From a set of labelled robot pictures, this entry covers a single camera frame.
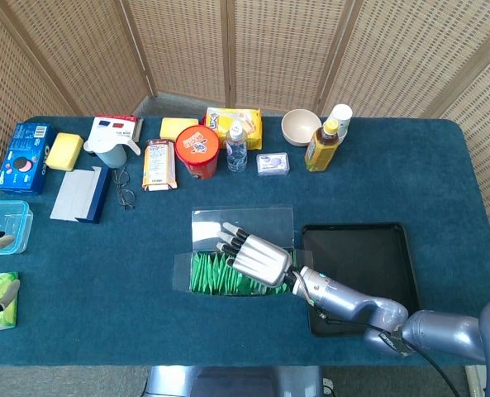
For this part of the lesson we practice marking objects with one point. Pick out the blue Oreo cookie box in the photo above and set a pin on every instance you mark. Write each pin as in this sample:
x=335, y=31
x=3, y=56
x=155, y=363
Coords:
x=21, y=161

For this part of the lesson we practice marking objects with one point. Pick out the white box red-blue glasses print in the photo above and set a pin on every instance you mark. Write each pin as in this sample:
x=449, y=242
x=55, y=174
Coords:
x=116, y=126

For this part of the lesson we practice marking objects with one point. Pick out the black plastic tray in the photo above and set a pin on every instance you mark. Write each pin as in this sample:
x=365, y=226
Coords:
x=364, y=248

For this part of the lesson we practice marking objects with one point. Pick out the beige bowl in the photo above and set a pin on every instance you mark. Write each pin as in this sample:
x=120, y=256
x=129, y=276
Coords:
x=300, y=126

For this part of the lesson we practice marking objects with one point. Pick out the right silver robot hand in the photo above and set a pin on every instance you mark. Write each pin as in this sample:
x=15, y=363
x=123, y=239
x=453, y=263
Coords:
x=261, y=260

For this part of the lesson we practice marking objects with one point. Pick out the thin-frame eyeglasses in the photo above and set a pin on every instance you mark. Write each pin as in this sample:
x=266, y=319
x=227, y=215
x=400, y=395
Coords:
x=125, y=197

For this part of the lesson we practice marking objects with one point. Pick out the navy box white lining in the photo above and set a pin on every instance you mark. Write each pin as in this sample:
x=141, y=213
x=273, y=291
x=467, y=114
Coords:
x=75, y=192

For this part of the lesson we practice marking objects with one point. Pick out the silver-blue robot base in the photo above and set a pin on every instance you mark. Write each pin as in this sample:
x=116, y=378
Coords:
x=236, y=382

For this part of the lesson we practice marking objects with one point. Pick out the white cylindrical cup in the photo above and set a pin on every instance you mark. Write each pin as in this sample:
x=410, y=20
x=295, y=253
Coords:
x=341, y=113

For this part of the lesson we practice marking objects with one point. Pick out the yellow drink bottle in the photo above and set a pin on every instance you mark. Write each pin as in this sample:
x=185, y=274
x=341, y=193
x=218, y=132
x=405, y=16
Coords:
x=320, y=151

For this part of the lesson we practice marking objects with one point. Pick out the orange white snack box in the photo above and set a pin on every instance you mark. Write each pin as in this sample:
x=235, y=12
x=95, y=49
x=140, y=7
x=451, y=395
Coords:
x=159, y=165

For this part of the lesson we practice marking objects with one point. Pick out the red tub orange lid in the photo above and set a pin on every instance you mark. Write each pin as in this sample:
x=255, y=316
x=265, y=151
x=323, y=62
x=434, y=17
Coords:
x=197, y=144

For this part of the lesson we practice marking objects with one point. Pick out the clear water bottle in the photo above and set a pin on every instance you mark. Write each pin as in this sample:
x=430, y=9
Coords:
x=236, y=155

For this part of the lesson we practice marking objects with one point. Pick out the large yellow sponge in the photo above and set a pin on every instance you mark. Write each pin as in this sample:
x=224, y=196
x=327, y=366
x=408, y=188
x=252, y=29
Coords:
x=65, y=151

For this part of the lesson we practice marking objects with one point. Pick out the yellow snack bag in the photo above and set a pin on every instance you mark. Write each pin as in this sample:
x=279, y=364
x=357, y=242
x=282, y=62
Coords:
x=220, y=120

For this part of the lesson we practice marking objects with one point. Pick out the clear blue food container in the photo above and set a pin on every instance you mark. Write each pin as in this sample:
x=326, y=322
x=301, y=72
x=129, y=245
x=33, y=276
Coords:
x=5, y=215

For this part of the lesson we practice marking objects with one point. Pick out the blue carpet table cover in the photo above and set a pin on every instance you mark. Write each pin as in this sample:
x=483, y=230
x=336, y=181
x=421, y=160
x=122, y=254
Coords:
x=145, y=248

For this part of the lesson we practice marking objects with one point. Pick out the wicker folding screen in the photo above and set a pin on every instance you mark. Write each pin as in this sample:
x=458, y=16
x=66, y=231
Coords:
x=269, y=41

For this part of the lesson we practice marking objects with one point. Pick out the clear box of green packets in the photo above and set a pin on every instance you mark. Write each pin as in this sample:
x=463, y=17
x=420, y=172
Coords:
x=244, y=217

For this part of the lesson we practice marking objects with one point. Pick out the small yellow sponge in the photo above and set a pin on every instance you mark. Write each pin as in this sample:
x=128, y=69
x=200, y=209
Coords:
x=178, y=128

